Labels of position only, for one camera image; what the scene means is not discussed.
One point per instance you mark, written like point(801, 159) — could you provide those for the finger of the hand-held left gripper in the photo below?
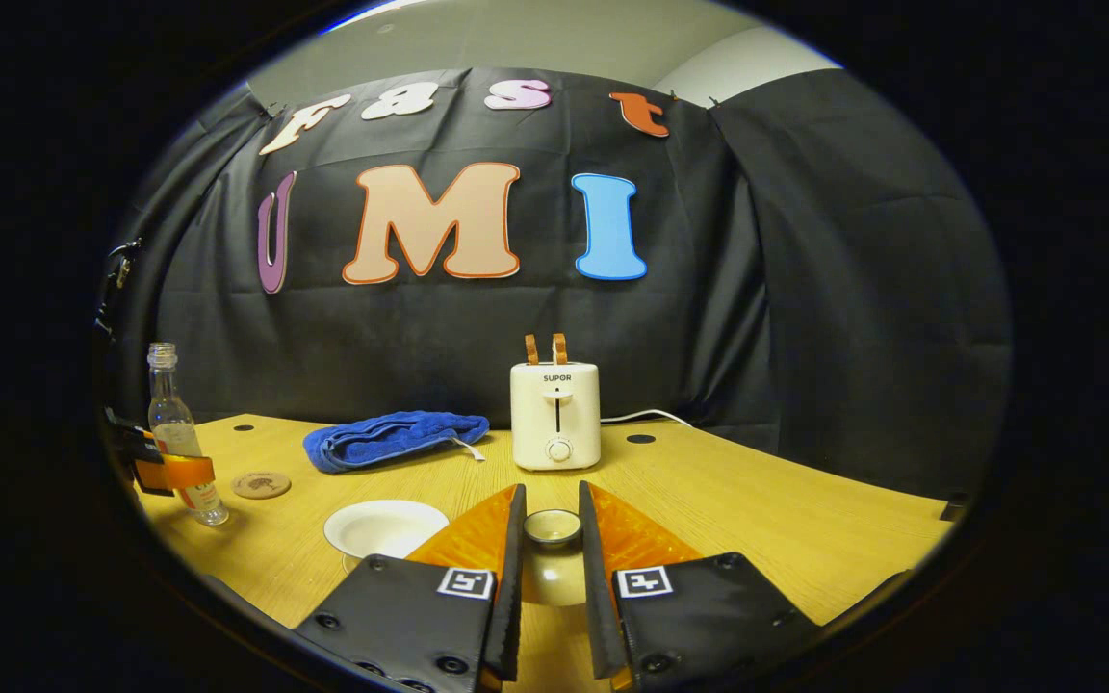
point(189, 472)
point(131, 433)

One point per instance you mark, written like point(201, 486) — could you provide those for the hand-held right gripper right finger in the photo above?
point(595, 597)

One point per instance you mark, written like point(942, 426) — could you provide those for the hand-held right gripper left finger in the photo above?
point(508, 597)

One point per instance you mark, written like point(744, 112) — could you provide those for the clear glass water bottle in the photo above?
point(169, 423)

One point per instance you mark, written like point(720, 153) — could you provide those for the cream teacup lid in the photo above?
point(553, 577)

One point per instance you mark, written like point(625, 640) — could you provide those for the round brown coaster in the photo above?
point(261, 484)

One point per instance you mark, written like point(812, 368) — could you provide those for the cream ceramic teacup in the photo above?
point(386, 527)

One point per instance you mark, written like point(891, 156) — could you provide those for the cream teacup saucer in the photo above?
point(352, 563)

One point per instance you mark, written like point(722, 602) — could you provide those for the white toaster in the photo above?
point(554, 414)

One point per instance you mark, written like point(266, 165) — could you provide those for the blue towel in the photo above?
point(391, 438)

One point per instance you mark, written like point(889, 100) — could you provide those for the bread slice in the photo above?
point(559, 348)
point(531, 348)

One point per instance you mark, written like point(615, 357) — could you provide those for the black backdrop cloth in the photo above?
point(805, 289)

